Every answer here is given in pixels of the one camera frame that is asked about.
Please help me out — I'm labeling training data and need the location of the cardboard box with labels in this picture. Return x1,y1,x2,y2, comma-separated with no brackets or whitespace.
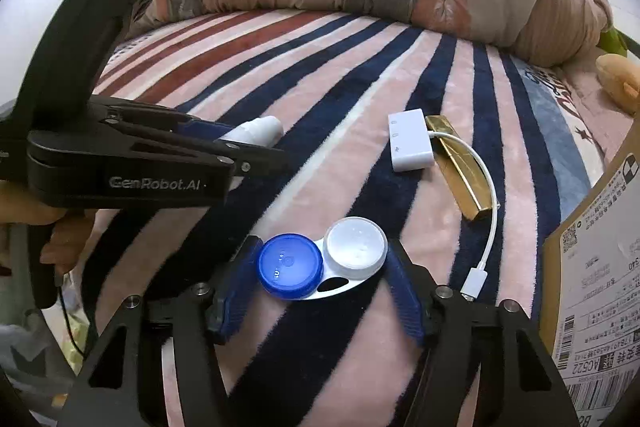
540,138,639,426

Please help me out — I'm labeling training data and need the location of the yellow plush toy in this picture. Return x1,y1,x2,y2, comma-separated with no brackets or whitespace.
596,53,639,116

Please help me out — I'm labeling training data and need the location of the gold rectangular bar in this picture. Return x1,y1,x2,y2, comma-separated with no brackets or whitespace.
433,136,492,221

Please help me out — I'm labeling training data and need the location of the small white bottle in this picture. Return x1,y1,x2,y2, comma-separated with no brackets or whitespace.
221,116,284,147

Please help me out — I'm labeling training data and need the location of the person's left hand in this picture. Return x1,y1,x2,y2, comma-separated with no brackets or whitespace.
0,181,96,274

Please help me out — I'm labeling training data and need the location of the green plush toy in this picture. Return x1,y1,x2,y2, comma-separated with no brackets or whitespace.
597,27,628,57

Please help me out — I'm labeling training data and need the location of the blue white contact lens case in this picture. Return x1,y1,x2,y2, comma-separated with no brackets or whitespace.
257,217,388,301

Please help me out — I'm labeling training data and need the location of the striped pink navy blanket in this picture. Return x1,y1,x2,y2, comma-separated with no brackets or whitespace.
80,10,603,426

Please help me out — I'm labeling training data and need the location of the white adapter with cable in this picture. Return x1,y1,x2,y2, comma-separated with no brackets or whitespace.
388,109,499,301

